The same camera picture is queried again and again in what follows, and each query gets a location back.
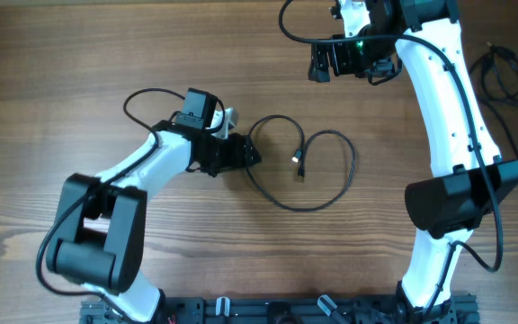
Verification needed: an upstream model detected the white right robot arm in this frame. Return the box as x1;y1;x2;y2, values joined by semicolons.
308;1;518;323

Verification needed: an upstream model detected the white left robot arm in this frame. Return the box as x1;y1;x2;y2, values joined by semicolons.
35;88;248;323

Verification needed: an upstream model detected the black USB cable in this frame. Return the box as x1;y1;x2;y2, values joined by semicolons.
468;42;518;104
243;114;357;212
478;96;518;189

